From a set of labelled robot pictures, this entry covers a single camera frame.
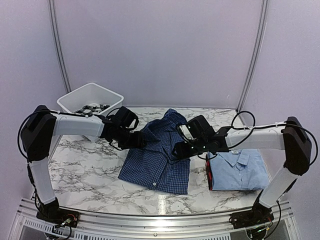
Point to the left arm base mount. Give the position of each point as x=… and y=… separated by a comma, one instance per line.
x=57, y=215

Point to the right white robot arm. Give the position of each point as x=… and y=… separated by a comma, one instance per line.
x=287, y=136

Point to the aluminium front frame rail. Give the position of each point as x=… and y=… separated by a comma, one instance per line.
x=108, y=226

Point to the black white checked shirt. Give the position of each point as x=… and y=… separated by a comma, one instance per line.
x=92, y=109

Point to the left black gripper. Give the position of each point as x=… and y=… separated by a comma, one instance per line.
x=137, y=142

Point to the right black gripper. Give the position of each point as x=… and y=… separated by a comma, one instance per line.
x=182, y=153

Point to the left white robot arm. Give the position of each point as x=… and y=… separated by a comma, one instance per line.
x=40, y=127

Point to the white plastic bin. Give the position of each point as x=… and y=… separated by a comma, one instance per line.
x=90, y=94

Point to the right corner wall post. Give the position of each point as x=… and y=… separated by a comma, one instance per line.
x=255, y=54

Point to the light blue folded shirt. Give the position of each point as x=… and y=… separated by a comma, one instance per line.
x=238, y=170

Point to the dark blue checked shirt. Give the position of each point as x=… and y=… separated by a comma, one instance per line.
x=154, y=166

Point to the red black plaid folded shirt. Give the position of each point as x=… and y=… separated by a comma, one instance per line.
x=208, y=173

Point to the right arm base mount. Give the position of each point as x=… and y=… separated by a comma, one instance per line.
x=257, y=215

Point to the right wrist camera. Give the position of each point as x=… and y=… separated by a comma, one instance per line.
x=184, y=132

